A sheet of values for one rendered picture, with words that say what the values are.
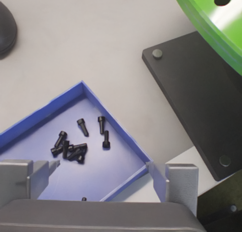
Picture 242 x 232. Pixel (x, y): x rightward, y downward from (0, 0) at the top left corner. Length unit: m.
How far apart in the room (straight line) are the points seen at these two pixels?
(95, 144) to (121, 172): 0.03
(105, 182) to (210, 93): 0.13
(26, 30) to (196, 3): 0.23
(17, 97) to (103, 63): 0.09
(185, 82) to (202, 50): 0.05
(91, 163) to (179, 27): 0.18
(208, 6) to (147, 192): 0.16
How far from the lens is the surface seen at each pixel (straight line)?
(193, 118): 0.29
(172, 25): 0.37
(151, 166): 0.16
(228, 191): 1.29
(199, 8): 0.18
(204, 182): 0.29
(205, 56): 0.33
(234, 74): 0.32
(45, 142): 0.29
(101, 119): 0.28
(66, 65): 0.33
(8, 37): 0.34
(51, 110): 0.29
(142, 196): 0.27
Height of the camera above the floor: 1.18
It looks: 63 degrees down
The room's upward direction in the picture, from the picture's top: 5 degrees clockwise
